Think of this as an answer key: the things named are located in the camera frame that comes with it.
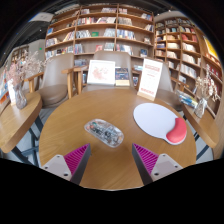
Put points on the white mouse pad, red wrist rest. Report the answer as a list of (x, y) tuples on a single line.
[(153, 120)]

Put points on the transparent computer mouse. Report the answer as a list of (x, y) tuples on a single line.
[(104, 132)]

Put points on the white framed picture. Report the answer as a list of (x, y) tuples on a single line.
[(101, 72)]

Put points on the glass vase with dried flowers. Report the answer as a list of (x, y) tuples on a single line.
[(200, 108)]

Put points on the round wooden side table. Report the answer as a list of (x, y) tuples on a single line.
[(201, 125), (15, 121)]

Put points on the white sign on wooden base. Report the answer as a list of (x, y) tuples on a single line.
[(150, 78)]

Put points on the beige armchair with wooden arms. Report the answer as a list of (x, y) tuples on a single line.
[(168, 90), (55, 83), (110, 56)]

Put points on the white ceiling light panel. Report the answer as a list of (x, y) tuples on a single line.
[(40, 17)]

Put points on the curved wooden bookshelf unit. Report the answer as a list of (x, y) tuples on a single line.
[(186, 50)]

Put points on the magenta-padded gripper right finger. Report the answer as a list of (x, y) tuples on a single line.
[(146, 159)]

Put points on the dark cover book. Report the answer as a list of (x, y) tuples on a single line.
[(122, 76)]

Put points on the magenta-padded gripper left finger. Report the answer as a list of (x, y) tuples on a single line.
[(75, 159)]

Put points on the distant wooden shelf unit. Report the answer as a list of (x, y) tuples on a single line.
[(20, 53)]

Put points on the yellow poster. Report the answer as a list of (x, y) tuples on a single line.
[(211, 47)]

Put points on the small white card sign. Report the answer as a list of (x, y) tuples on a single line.
[(10, 94)]

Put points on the stack of colourful books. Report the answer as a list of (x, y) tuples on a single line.
[(187, 99)]

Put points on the glass vase with pink flowers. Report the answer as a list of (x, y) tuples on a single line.
[(20, 98)]

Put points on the wide wooden bookshelf unit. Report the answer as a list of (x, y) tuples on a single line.
[(100, 31)]

